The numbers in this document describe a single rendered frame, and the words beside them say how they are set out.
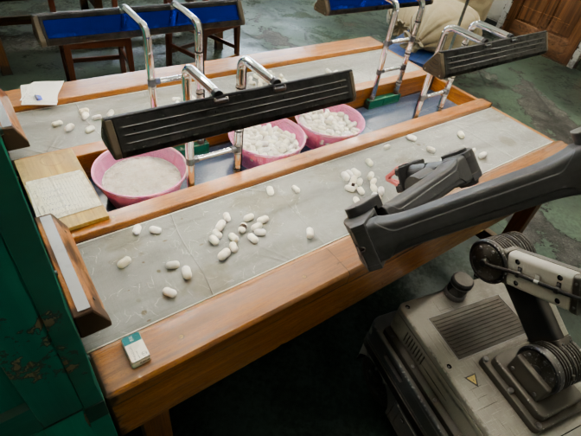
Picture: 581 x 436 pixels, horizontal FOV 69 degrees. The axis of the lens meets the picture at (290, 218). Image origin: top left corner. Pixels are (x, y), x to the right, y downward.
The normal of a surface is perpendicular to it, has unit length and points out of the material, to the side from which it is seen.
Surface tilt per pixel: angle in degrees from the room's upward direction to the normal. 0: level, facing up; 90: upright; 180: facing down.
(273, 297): 0
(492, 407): 0
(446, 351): 1
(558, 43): 90
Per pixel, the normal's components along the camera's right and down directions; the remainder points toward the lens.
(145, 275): 0.12, -0.73
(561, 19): -0.83, 0.29
